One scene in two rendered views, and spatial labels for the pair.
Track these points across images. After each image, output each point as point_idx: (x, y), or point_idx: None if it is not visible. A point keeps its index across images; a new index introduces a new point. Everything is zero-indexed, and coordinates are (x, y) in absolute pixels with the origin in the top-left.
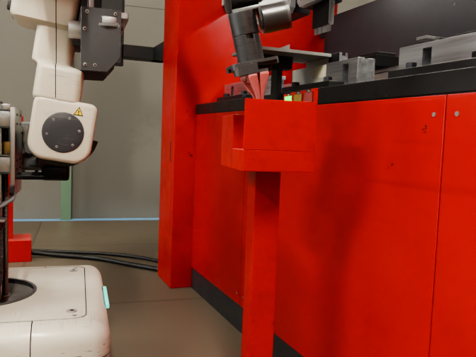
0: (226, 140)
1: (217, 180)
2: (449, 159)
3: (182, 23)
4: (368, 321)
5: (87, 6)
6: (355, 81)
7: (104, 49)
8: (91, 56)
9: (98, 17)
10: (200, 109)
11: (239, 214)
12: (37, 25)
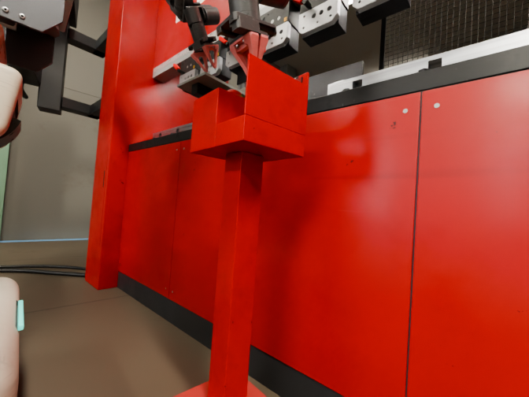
0: (202, 121)
1: (148, 199)
2: (428, 146)
3: (120, 81)
4: (324, 303)
5: None
6: None
7: (39, 2)
8: (16, 3)
9: None
10: (132, 147)
11: (171, 224)
12: None
